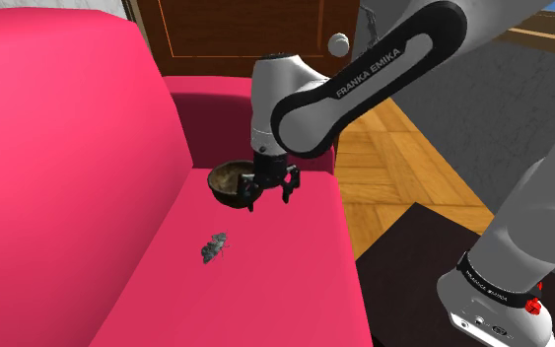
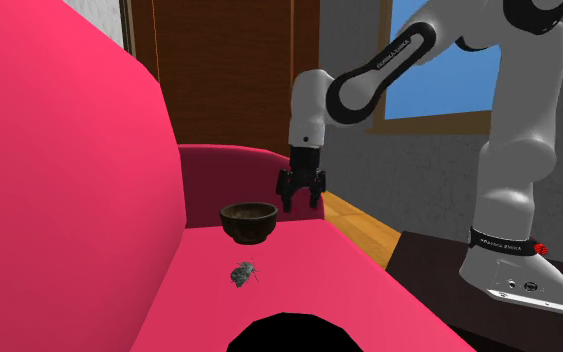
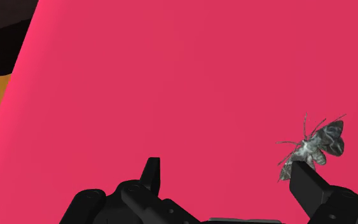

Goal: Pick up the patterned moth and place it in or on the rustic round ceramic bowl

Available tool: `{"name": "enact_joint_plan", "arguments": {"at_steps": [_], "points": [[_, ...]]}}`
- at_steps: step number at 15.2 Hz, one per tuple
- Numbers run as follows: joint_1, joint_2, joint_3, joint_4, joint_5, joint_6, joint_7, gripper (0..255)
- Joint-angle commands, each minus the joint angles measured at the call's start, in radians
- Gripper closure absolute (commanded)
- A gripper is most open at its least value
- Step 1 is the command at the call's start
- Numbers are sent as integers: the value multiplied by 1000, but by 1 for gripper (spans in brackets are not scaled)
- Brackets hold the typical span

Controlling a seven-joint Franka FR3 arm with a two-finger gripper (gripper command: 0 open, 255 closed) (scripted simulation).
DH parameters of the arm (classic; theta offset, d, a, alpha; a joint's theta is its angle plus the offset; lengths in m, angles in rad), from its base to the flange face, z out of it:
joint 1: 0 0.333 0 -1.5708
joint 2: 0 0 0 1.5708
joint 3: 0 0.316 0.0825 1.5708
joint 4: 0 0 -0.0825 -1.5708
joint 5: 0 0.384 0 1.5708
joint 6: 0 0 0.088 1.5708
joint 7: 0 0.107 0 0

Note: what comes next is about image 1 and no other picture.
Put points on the dark robot stand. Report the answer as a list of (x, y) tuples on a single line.
[(402, 283)]

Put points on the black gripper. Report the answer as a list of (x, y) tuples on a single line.
[(270, 169)]

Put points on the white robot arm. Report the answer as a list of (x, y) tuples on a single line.
[(354, 86)]

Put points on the brown wooden door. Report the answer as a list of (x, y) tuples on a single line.
[(238, 33)]

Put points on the small grey insect figure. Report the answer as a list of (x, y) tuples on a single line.
[(214, 248)]

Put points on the pink sofa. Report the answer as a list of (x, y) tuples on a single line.
[(75, 192)]

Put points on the dark brown bowl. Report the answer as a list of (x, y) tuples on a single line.
[(226, 185)]

